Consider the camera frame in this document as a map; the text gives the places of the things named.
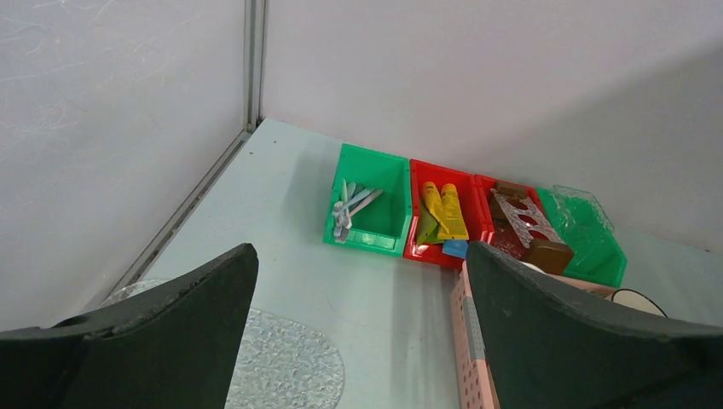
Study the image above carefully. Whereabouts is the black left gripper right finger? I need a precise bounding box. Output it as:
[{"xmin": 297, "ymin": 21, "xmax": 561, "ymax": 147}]
[{"xmin": 466, "ymin": 242, "xmax": 722, "ymax": 408}]

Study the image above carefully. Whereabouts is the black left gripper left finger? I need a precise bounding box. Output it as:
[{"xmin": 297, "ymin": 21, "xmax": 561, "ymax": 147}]
[{"xmin": 1, "ymin": 244, "xmax": 259, "ymax": 408}]

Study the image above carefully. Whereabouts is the clear textured toothbrush holder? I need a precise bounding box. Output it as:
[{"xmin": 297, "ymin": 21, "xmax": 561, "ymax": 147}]
[{"xmin": 552, "ymin": 185, "xmax": 615, "ymax": 236}]

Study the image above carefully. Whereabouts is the clear textured oval tray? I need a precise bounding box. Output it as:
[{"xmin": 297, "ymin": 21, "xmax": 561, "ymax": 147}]
[{"xmin": 99, "ymin": 279, "xmax": 346, "ymax": 409}]

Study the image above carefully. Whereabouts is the brown wooden toothbrush holder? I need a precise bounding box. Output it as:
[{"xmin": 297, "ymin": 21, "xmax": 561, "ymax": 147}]
[{"xmin": 489, "ymin": 181, "xmax": 574, "ymax": 275}]

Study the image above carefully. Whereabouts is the green toothpaste tube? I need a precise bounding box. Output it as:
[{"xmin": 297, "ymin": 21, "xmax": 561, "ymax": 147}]
[{"xmin": 415, "ymin": 204, "xmax": 443, "ymax": 246}]

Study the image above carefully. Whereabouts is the white toothbrush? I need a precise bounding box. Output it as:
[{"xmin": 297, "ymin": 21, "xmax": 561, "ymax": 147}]
[{"xmin": 331, "ymin": 179, "xmax": 384, "ymax": 244}]

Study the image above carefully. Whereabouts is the pink perforated basket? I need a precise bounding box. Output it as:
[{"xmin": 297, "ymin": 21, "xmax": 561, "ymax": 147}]
[{"xmin": 449, "ymin": 260, "xmax": 620, "ymax": 409}]

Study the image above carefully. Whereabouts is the black mug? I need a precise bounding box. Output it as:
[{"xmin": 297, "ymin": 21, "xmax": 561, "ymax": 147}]
[{"xmin": 606, "ymin": 288, "xmax": 668, "ymax": 317}]

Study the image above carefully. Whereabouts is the green bin far right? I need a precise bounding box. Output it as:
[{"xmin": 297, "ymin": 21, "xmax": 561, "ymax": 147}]
[{"xmin": 536, "ymin": 187, "xmax": 628, "ymax": 288}]

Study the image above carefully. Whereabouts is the red bin with holder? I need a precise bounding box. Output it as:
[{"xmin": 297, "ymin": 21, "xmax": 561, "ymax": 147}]
[{"xmin": 474, "ymin": 174, "xmax": 547, "ymax": 259}]

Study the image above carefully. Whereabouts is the green bin with toothbrushes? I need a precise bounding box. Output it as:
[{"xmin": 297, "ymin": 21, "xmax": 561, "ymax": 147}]
[{"xmin": 322, "ymin": 143, "xmax": 413, "ymax": 257}]

